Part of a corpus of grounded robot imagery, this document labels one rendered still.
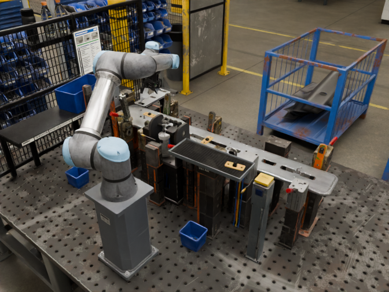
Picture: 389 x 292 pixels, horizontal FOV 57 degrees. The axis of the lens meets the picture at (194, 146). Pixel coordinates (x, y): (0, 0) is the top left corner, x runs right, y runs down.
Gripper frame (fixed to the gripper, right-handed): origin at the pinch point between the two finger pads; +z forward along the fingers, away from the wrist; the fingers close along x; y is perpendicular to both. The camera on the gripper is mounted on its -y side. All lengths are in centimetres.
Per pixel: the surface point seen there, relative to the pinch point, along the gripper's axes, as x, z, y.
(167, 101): 10.6, 3.8, 6.8
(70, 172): -50, 37, -17
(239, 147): -1, 5, 66
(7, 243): -84, 95, -49
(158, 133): -25.9, 0.0, 29.1
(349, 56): 503, 110, 24
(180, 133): -28, -9, 45
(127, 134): -23.0, 13.4, 3.9
